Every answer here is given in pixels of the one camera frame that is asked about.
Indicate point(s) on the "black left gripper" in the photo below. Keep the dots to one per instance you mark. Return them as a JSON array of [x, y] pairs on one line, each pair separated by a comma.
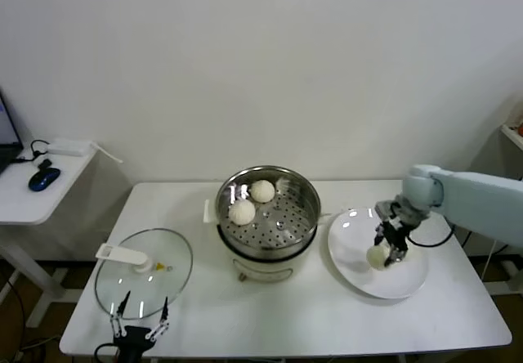
[[134, 336]]

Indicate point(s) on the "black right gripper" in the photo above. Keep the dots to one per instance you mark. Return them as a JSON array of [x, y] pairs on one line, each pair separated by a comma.
[[398, 234]]

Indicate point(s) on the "white steamed baozi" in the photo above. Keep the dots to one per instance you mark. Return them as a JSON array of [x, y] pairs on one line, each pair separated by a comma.
[[262, 190], [375, 256], [242, 212]]

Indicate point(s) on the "blue computer mouse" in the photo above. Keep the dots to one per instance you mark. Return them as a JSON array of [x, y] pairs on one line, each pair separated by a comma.
[[44, 178]]

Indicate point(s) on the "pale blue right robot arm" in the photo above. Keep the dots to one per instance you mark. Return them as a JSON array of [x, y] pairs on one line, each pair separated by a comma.
[[482, 199]]

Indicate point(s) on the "stainless steel steamer basket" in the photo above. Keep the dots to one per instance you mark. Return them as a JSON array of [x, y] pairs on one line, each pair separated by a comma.
[[286, 216]]

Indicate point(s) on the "white round plate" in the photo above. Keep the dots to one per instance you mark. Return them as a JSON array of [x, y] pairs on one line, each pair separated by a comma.
[[351, 252]]

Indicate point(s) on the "white electric cooker pot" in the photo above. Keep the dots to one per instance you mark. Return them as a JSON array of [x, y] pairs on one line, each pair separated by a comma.
[[265, 271]]

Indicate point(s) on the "white side desk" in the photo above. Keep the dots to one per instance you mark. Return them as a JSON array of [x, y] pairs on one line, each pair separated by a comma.
[[41, 203]]

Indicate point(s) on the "white plastic stick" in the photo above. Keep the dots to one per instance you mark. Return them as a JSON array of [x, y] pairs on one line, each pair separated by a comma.
[[106, 153]]

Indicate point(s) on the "white shelf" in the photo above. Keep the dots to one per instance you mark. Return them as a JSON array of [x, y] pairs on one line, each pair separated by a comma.
[[512, 136]]

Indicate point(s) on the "small black plug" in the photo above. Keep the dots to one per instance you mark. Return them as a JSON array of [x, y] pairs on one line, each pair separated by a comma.
[[45, 163]]

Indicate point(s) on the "red object on shelf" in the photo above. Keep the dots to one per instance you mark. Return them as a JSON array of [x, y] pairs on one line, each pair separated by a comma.
[[520, 129]]

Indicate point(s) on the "white rectangular box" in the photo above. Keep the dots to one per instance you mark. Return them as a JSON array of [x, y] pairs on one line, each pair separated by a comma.
[[68, 147]]

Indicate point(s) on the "black laptop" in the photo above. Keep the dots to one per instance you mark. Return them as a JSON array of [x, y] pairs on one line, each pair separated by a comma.
[[7, 134]]

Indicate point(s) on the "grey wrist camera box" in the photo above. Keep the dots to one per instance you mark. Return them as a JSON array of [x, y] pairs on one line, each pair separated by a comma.
[[388, 209]]

